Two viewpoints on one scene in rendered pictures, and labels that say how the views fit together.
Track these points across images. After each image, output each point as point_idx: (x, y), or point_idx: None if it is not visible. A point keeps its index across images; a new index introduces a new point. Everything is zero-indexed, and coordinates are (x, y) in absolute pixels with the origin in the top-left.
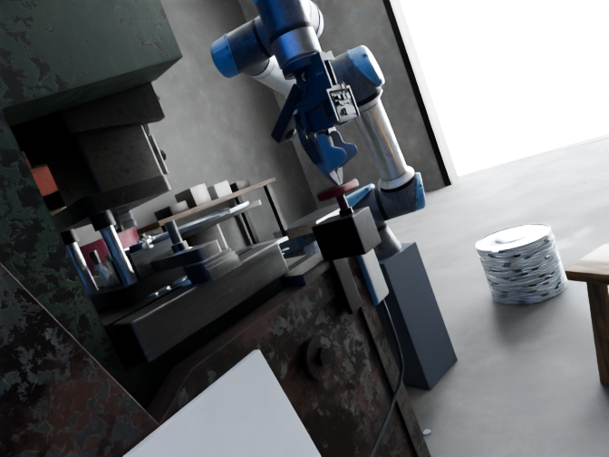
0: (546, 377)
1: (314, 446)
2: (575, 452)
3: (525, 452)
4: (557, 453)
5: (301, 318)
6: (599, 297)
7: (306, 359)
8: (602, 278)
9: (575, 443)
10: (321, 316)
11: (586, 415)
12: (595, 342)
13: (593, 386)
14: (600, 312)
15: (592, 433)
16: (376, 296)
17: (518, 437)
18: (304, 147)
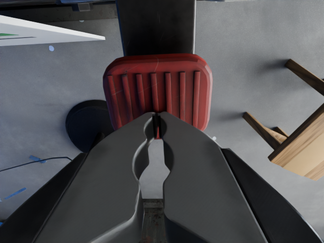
0: (303, 25)
1: (43, 29)
2: (231, 54)
3: (227, 28)
4: (228, 46)
5: (54, 0)
6: (322, 93)
7: (56, 4)
8: (321, 109)
9: (236, 52)
10: None
11: (260, 55)
12: (305, 71)
13: (287, 55)
14: (316, 87)
15: (245, 59)
16: (205, 0)
17: (240, 21)
18: (9, 231)
